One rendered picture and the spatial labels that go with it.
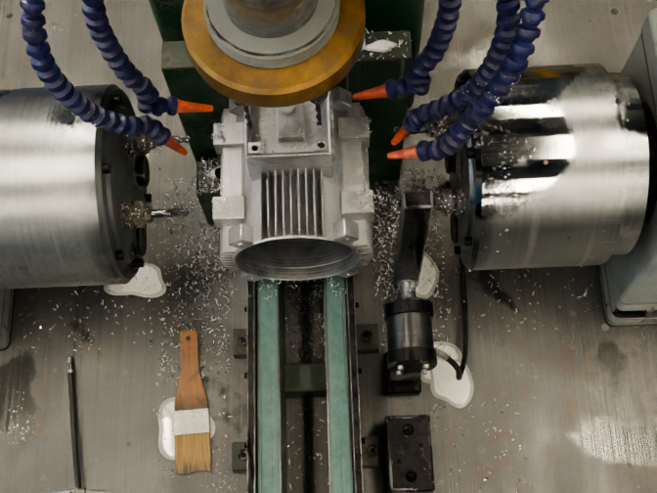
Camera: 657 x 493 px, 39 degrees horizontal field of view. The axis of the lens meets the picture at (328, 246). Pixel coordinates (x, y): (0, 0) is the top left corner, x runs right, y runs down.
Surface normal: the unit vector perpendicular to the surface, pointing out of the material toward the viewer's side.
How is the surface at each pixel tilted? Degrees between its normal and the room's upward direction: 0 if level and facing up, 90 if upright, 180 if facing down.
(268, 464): 0
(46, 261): 69
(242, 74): 0
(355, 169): 0
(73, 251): 62
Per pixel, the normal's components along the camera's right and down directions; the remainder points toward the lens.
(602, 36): -0.03, -0.36
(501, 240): 0.02, 0.70
